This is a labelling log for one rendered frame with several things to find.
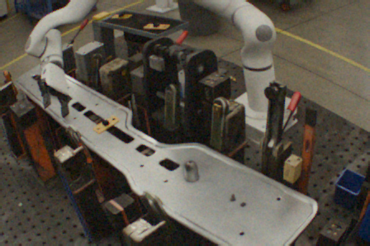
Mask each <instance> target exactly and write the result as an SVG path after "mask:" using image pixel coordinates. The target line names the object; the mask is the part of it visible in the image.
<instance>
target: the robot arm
mask: <svg viewBox="0 0 370 246"><path fill-rule="evenodd" d="M97 1H98V0H71V1H70V3H69V4H68V5H67V6H66V7H64V8H62V9H60V10H57V11H54V12H52V13H51V14H49V15H47V16H45V17H44V18H43V19H41V21H40V22H39V23H38V24H37V26H36V27H35V29H34V30H33V31H32V33H31V35H30V36H29V39H28V40H27V42H26V46H25V52H26V53H27V54H29V55H31V56H34V57H37V58H39V59H40V61H41V72H42V74H41V79H39V80H38V81H37V84H38V86H39V90H40V91H41V96H42V97H43V106H44V108H47V107H48V106H50V105H51V99H50V98H51V97H52V98H53V99H55V100H57V101H59V103H60V105H61V106H62V107H61V108H60V109H61V116H62V118H65V117H66V116H67V115H68V114H69V106H68V104H69V103H70V100H71V96H70V95H69V92H68V86H67V81H66V77H65V73H64V71H63V67H64V64H63V55H62V43H61V34H60V32H59V30H55V29H53V28H55V27H57V26H59V25H65V24H78V23H80V22H81V21H83V19H84V18H85V17H86V15H87V14H88V13H89V12H90V11H91V10H92V8H93V7H94V5H95V4H96V3H97ZM190 1H193V2H194V3H196V4H198V5H199V6H202V7H204V8H206V9H208V11H210V12H214V13H215V14H216V15H218V16H221V17H222V18H224V19H225V20H227V21H228V22H229V23H230V24H231V25H232V26H234V28H236V29H237V30H238V31H239V32H240V33H242V35H243V37H244V47H243V49H241V53H240V57H241V63H242V65H243V70H244V82H245V88H246V92H247V95H244V96H243V97H242V98H241V101H240V103H242V104H243V105H244V106H245V116H247V117H248V118H250V119H253V120H257V121H265V120H267V109H268V99H267V98H266V97H265V96H264V93H263V92H264V89H265V88H266V87H267V86H269V82H271V81H273V80H276V79H275V76H274V67H273V57H272V48H273V45H275V44H274V43H275V41H276V36H277V35H276V31H275V27H274V24H273V22H272V21H271V20H270V19H269V18H268V17H267V16H266V15H265V14H264V13H262V12H261V11H260V10H259V9H258V8H256V7H255V6H253V5H251V4H250V3H248V2H246V1H245V0H190ZM61 95H63V96H62V97H61ZM63 98H64V100H65V102H62V100H61V99H63Z"/></svg>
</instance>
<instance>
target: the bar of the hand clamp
mask: <svg viewBox="0 0 370 246"><path fill-rule="evenodd" d="M286 90H287V85H286V84H284V83H280V82H279V81H276V80H273V81H271V82H269V86H267V87H266V88H265V89H264V92H263V93H264V96H265V97H266V98H267V99H268V109H267V124H266V130H265V137H264V144H263V151H264V153H266V152H268V151H269V147H268V142H270V140H271V138H272V136H273V137H274V144H273V152H272V156H273V157H274V154H275V148H276V147H277V145H278V144H279V143H281V139H282V124H283V118H284V112H285V108H284V107H285V102H286Z"/></svg>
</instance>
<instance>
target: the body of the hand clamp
mask: <svg viewBox="0 0 370 246"><path fill-rule="evenodd" d="M281 143H282V144H283V151H282V152H281V153H280V154H279V155H278V156H277V157H276V156H274V157H273V156H272V152H273V150H272V149H270V150H269V151H268V152H266V153H264V151H263V149H262V162H261V173H262V174H263V175H264V176H267V177H269V178H271V179H273V180H274V181H278V182H280V183H281V184H282V185H284V181H283V171H284V165H285V161H287V159H288V158H289V157H290V156H291V151H292V142H289V141H287V140H285V139H284V138H282V139H281Z"/></svg>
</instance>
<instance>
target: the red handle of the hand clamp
mask: <svg viewBox="0 0 370 246"><path fill-rule="evenodd" d="M300 100H301V93H300V92H294V93H293V97H292V99H291V101H290V103H289V104H288V106H287V110H286V112H285V115H284V118H283V124H282V133H283V131H284V130H285V127H287V124H288V122H289V120H290V119H291V116H292V114H293V113H294V112H295V110H296V107H297V105H298V103H299V101H300ZM273 144H274V137H272V138H271V140H270V142H268V147H269V149H273Z"/></svg>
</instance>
